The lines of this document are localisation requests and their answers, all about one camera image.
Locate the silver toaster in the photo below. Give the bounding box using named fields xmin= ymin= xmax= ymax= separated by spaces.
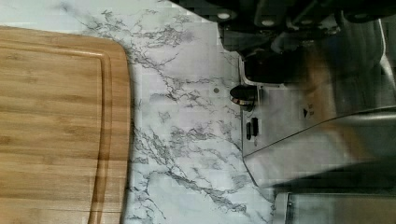
xmin=239 ymin=18 xmax=395 ymax=188

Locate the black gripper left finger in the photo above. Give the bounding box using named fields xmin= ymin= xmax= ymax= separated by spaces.
xmin=254 ymin=0 xmax=287 ymax=28

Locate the silver toaster oven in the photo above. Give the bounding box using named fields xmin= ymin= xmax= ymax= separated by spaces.
xmin=272 ymin=192 xmax=396 ymax=224

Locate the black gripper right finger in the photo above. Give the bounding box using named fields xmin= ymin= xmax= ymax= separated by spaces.
xmin=343 ymin=0 xmax=396 ymax=23

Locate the bamboo cutting board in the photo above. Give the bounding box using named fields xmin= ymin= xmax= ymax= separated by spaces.
xmin=1 ymin=26 xmax=131 ymax=224

